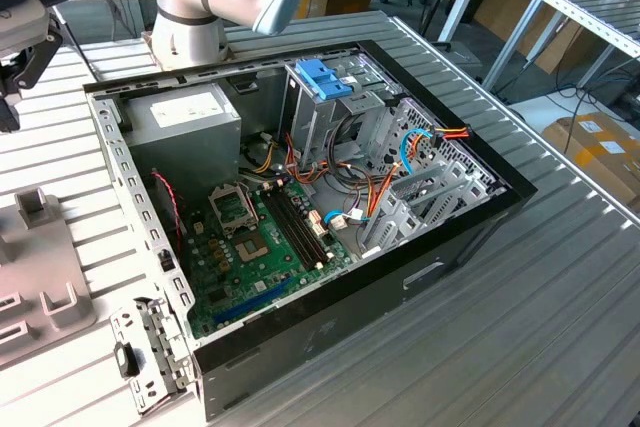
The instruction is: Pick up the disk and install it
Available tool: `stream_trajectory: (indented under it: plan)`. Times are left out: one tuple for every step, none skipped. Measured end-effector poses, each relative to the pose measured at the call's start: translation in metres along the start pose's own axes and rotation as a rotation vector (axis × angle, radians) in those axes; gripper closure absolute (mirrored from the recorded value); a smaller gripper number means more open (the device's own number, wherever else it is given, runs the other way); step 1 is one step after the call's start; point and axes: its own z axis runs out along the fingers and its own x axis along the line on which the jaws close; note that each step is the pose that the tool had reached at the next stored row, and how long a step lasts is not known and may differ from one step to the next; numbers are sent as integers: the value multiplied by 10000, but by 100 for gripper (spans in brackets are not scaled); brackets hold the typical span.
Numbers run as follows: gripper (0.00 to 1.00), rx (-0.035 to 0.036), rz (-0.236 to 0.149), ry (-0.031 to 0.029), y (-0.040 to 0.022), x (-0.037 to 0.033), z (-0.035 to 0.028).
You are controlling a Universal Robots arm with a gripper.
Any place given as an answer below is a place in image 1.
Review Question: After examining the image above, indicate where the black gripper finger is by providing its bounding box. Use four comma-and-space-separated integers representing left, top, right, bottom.
0, 21, 65, 134

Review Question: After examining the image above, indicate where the red yellow power wire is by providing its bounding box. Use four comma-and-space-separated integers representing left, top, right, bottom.
430, 125, 473, 149

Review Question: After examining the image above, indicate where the grey metal disk bay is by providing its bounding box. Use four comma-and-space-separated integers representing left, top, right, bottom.
358, 161, 494, 261

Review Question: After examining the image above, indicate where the grey power supply unit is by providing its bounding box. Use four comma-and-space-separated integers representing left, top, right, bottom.
122, 82, 243, 198

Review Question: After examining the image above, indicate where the grey parts rack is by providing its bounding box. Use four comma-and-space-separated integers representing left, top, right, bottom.
0, 186, 101, 373

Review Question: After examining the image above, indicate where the black case fan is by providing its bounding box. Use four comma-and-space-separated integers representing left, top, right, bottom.
149, 169, 190, 271

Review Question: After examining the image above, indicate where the metal socket cover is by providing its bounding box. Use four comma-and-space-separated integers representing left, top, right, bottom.
207, 184, 260, 239

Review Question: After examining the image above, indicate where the metal drive cage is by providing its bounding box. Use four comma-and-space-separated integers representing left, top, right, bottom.
279, 54, 401, 173

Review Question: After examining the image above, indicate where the CPU socket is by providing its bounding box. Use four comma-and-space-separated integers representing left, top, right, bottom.
233, 227, 275, 267

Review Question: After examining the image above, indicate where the blue plastic drive latch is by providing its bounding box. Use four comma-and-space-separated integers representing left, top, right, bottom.
294, 59, 364, 102

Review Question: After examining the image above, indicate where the green motherboard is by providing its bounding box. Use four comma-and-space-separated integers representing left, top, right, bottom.
184, 179, 351, 338

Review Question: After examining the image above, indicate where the black RAM slot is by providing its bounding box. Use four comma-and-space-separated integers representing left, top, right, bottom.
273, 185, 335, 263
260, 187, 324, 271

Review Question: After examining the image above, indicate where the blue expansion slot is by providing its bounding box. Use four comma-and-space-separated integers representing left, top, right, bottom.
214, 274, 294, 328

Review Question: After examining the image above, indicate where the white board connector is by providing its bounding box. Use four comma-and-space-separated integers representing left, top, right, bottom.
307, 210, 330, 242

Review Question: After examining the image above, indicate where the open black PC case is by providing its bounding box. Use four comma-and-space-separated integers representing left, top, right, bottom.
82, 39, 539, 423

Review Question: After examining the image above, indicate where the brown cardboard sheet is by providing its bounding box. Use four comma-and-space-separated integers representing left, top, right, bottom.
472, 0, 601, 76

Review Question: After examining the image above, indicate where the labelled cardboard box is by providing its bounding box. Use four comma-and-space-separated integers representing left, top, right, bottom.
542, 111, 640, 208

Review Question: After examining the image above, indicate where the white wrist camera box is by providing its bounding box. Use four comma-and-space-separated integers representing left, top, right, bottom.
0, 0, 52, 54

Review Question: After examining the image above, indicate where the black bracket latch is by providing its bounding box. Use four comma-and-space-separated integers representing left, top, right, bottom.
113, 340, 142, 379

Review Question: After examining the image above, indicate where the metal card retention bracket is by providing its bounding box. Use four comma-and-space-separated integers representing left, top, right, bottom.
108, 296, 197, 417

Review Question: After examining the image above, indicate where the short blue board wire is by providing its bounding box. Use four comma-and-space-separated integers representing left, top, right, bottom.
322, 210, 351, 232

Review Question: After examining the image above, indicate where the orange wire harness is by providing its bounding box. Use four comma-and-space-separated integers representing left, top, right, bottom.
238, 130, 401, 228

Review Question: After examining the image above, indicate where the blue data wire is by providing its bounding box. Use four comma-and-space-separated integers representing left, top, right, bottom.
399, 127, 432, 179

